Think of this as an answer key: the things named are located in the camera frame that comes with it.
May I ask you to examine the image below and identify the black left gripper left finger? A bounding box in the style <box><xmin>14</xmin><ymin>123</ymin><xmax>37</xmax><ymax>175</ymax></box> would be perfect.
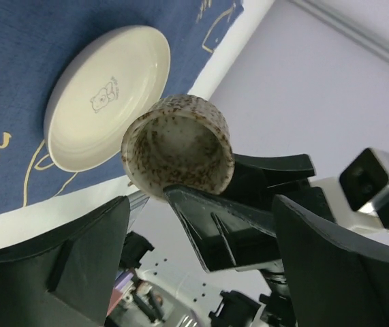
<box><xmin>0</xmin><ymin>196</ymin><xmax>130</xmax><ymax>326</ymax></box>

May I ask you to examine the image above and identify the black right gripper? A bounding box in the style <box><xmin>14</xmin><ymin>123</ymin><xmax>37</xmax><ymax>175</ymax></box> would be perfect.
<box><xmin>164</xmin><ymin>154</ymin><xmax>332</xmax><ymax>326</ymax></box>

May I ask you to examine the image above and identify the right corner frame post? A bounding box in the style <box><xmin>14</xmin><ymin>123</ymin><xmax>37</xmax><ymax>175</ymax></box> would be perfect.
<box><xmin>290</xmin><ymin>1</ymin><xmax>389</xmax><ymax>64</ymax></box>

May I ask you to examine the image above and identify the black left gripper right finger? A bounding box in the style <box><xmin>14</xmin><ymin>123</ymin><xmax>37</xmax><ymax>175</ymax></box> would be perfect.
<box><xmin>273</xmin><ymin>196</ymin><xmax>389</xmax><ymax>326</ymax></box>

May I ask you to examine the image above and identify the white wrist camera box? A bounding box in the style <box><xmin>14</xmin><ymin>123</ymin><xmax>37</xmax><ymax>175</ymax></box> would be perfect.
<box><xmin>311</xmin><ymin>148</ymin><xmax>389</xmax><ymax>235</ymax></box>

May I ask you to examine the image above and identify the small glass cup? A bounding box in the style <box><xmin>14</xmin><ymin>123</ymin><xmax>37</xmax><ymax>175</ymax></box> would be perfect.
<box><xmin>121</xmin><ymin>95</ymin><xmax>235</xmax><ymax>200</ymax></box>

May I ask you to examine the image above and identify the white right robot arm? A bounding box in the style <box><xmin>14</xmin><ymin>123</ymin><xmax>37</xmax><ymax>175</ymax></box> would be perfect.
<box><xmin>106</xmin><ymin>154</ymin><xmax>333</xmax><ymax>326</ymax></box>

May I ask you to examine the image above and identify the cream ceramic plate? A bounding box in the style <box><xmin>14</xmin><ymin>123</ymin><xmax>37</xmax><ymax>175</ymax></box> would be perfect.
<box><xmin>44</xmin><ymin>25</ymin><xmax>170</xmax><ymax>172</ymax></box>

